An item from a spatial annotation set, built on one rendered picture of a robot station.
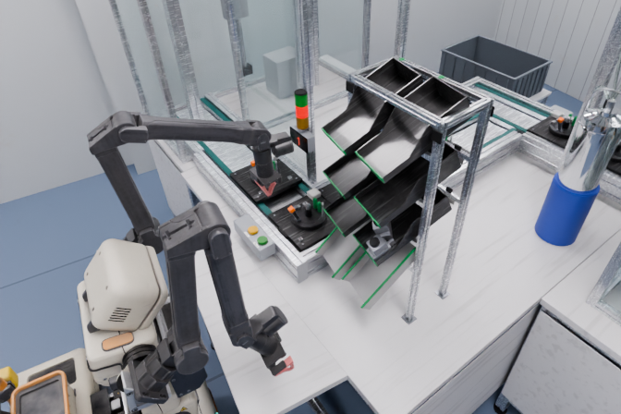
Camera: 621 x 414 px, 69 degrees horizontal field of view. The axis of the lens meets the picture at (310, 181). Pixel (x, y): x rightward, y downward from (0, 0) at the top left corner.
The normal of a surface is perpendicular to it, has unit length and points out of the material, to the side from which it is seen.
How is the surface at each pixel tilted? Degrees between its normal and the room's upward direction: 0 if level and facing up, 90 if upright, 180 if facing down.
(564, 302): 0
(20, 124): 90
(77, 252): 0
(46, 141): 90
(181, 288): 90
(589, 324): 0
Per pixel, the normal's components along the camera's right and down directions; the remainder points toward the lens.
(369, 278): -0.66, -0.33
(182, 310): 0.41, 0.56
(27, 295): -0.04, -0.77
